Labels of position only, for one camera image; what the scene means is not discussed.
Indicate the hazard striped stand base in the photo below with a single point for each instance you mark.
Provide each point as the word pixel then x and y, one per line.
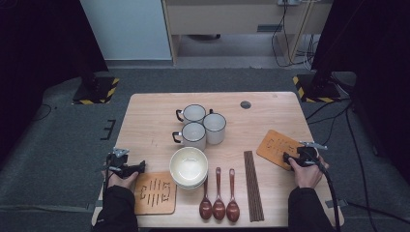
pixel 322 95
pixel 96 92

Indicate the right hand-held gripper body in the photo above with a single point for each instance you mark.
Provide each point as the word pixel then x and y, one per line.
pixel 307 154

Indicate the white enamel mug black rim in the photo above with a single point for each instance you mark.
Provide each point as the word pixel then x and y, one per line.
pixel 193 113
pixel 193 135
pixel 214 127

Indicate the beige wooden desk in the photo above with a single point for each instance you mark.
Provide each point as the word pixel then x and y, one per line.
pixel 225 19

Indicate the person's right hand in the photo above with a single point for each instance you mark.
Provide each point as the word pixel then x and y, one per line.
pixel 307 177

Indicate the white partition panel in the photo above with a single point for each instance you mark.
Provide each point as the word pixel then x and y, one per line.
pixel 129 29

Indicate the dark round object under desk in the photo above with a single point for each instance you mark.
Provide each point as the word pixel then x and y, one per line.
pixel 203 37

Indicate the red-brown wooden spoon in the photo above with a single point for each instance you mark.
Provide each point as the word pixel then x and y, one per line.
pixel 232 211
pixel 205 209
pixel 219 209

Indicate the grey tape strip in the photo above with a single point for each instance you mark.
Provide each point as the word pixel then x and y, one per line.
pixel 98 203
pixel 343 202

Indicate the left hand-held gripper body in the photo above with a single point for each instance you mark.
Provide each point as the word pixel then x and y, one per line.
pixel 116 162

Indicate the white power strip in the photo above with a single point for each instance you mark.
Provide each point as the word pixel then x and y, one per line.
pixel 288 2

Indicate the person's left hand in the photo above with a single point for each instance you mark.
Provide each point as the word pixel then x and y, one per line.
pixel 121 182

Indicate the grey round table grommet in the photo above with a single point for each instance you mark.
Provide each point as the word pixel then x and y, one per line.
pixel 245 104

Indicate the carved wooden coaster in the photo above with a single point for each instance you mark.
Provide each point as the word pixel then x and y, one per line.
pixel 274 145
pixel 154 206

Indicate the cream ceramic bowl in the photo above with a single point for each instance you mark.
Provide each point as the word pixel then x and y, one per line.
pixel 188 166
pixel 193 187

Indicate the row of dark brown chopsticks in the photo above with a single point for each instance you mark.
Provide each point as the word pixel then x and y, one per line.
pixel 253 187

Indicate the black curtain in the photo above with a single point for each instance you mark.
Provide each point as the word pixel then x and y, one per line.
pixel 38 48
pixel 380 48

